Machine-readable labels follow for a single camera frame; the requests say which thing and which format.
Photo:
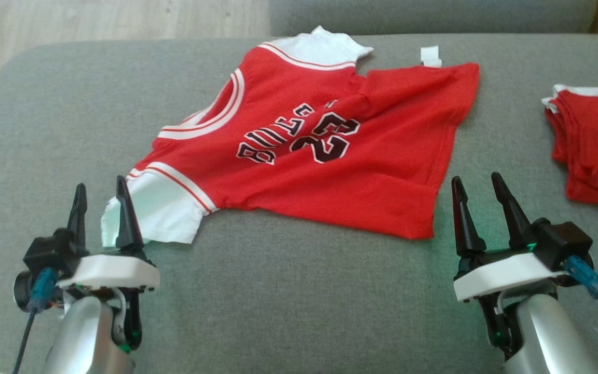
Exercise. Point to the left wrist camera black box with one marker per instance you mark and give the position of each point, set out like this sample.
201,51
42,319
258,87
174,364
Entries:
44,252

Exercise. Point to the folded red garment stack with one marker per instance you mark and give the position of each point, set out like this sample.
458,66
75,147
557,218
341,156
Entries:
595,145

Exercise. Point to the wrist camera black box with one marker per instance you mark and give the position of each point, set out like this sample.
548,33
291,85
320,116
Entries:
44,252
563,241

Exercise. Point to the grey sofa backrest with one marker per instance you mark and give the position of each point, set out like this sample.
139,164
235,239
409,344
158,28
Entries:
434,15

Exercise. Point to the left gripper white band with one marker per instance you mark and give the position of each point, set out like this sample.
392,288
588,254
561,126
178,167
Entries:
107,270

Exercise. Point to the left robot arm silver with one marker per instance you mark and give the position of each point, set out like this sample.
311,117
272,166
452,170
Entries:
81,337

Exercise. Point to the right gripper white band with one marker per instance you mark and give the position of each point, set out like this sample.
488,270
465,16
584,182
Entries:
501,272

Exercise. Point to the red basketball jersey white sleeves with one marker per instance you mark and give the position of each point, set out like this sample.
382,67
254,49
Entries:
330,182

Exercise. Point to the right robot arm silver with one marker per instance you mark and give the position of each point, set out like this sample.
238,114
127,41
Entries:
543,337

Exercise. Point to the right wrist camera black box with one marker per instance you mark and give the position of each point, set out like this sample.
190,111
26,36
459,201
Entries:
563,241

